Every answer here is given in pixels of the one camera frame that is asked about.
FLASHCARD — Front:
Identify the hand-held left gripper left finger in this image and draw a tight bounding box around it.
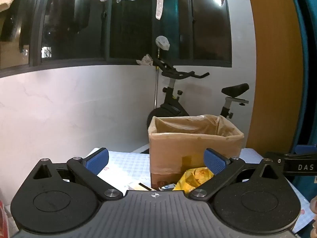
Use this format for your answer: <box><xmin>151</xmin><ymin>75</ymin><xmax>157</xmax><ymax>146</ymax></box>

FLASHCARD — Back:
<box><xmin>32</xmin><ymin>147</ymin><xmax>123</xmax><ymax>201</ymax></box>

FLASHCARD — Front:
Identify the wooden door panel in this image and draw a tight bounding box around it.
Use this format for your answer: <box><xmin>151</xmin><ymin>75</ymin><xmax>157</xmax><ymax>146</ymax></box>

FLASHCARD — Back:
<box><xmin>245</xmin><ymin>0</ymin><xmax>306</xmax><ymax>154</ymax></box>

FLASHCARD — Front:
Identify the red packet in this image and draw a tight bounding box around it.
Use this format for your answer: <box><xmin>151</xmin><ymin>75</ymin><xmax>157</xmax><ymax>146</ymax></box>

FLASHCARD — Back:
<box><xmin>0</xmin><ymin>195</ymin><xmax>12</xmax><ymax>238</ymax></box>

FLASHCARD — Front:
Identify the metal pole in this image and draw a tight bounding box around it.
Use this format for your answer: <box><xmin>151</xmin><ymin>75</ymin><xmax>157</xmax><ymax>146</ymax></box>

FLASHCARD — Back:
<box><xmin>154</xmin><ymin>47</ymin><xmax>159</xmax><ymax>110</ymax></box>

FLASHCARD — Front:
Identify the crumpled white cloth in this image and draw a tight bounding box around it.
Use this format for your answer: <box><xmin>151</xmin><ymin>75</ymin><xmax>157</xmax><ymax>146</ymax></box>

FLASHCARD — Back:
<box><xmin>136</xmin><ymin>54</ymin><xmax>154</xmax><ymax>66</ymax></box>

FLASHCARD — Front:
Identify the white packet with black stripe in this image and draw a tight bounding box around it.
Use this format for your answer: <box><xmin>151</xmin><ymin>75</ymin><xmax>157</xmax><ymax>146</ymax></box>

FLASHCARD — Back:
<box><xmin>126</xmin><ymin>181</ymin><xmax>151</xmax><ymax>191</ymax></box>

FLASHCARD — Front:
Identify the black exercise bike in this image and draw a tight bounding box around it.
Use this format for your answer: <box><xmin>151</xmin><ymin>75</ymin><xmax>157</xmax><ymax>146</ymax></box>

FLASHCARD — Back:
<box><xmin>148</xmin><ymin>57</ymin><xmax>249</xmax><ymax>129</ymax></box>

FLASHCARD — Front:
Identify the white cloth on pole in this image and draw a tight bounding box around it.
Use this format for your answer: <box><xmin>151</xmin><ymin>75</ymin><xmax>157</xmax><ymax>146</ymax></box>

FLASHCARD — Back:
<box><xmin>155</xmin><ymin>36</ymin><xmax>170</xmax><ymax>51</ymax></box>

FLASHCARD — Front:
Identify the long pink hanging strip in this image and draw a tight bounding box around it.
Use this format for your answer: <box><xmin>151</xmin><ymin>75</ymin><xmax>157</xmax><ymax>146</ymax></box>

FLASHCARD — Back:
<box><xmin>155</xmin><ymin>0</ymin><xmax>165</xmax><ymax>20</ymax></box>

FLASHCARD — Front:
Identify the cardboard box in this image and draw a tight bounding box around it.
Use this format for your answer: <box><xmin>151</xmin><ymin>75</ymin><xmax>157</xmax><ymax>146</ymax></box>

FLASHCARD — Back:
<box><xmin>148</xmin><ymin>114</ymin><xmax>244</xmax><ymax>191</ymax></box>

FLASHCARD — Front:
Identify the yellow snack packet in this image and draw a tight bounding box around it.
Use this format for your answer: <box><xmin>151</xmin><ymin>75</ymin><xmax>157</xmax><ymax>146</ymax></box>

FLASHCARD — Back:
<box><xmin>173</xmin><ymin>167</ymin><xmax>214</xmax><ymax>192</ymax></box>

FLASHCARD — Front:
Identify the person's right hand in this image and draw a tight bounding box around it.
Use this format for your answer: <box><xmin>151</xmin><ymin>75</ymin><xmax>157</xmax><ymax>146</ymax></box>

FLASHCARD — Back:
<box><xmin>310</xmin><ymin>195</ymin><xmax>317</xmax><ymax>232</ymax></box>

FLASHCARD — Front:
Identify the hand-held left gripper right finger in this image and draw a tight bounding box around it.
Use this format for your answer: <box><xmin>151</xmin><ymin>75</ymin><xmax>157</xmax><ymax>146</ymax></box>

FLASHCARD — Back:
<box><xmin>189</xmin><ymin>148</ymin><xmax>285</xmax><ymax>201</ymax></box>

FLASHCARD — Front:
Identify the dark framed window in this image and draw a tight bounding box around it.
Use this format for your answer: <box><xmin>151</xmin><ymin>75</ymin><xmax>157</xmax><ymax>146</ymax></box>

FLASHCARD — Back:
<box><xmin>0</xmin><ymin>0</ymin><xmax>233</xmax><ymax>78</ymax></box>

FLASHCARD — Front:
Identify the checkered tablecloth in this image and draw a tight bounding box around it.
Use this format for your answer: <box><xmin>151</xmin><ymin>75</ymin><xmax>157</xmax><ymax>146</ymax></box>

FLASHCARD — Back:
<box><xmin>82</xmin><ymin>147</ymin><xmax>317</xmax><ymax>238</ymax></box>

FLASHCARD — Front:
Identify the small white blue packet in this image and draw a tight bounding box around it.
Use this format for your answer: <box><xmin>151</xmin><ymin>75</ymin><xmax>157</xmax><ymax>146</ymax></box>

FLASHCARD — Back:
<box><xmin>160</xmin><ymin>180</ymin><xmax>177</xmax><ymax>191</ymax></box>

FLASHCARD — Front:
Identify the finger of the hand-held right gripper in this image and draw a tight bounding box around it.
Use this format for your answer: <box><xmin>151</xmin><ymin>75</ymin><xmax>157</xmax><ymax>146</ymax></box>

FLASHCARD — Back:
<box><xmin>263</xmin><ymin>151</ymin><xmax>285</xmax><ymax>166</ymax></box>
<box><xmin>293</xmin><ymin>144</ymin><xmax>317</xmax><ymax>157</ymax></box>

